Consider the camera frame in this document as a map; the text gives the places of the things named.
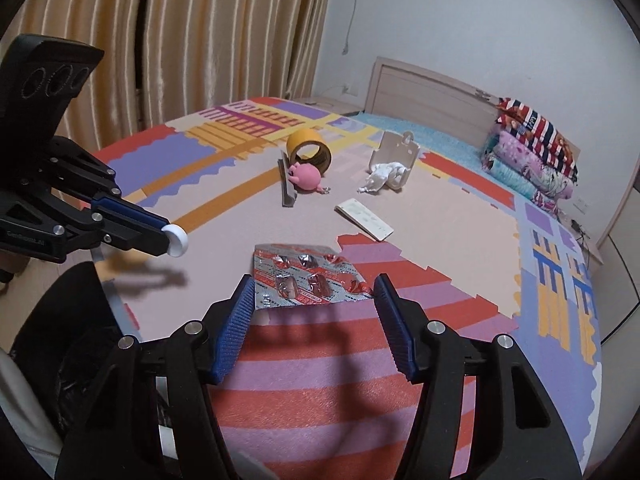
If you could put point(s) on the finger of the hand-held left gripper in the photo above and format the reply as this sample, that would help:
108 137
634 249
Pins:
125 234
130 211

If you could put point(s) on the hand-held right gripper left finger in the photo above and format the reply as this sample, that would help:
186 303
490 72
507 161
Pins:
235 325

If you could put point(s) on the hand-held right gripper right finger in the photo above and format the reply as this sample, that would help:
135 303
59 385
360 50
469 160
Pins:
395 325

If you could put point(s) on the white bottle cap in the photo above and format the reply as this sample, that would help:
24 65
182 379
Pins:
176 241

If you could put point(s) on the silver pill blister pack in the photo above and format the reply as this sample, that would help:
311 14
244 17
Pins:
300 280

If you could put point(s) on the white tissue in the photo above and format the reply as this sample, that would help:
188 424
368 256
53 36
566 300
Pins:
382 174

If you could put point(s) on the white plastic packaging shell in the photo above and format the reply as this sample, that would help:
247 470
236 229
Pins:
395 150

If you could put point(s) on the yellow tape roll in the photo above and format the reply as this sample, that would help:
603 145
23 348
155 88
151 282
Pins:
300 139

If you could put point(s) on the white flat box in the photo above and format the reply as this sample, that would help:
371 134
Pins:
365 218

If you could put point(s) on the beige striped curtain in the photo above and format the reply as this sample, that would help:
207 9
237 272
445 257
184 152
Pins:
200 35

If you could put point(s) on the pink toy figure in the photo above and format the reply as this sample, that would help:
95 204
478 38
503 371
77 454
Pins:
306 176

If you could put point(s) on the teal printed folded quilt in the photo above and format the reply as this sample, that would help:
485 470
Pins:
510 177

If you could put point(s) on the grey zippered cloth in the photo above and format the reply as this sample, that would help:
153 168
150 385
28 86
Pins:
25 400

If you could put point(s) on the teal floral bedsheet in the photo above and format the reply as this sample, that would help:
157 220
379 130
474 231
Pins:
430 132

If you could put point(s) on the purple printed folded quilt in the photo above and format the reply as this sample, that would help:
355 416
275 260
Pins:
525 162

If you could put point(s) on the light wooden nightstand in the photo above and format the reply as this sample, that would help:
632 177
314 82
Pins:
332 105

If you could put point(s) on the light wooden bed headboard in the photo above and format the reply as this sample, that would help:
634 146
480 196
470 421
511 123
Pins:
425 95

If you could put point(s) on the white wall socket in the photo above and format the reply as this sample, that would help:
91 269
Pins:
581 206

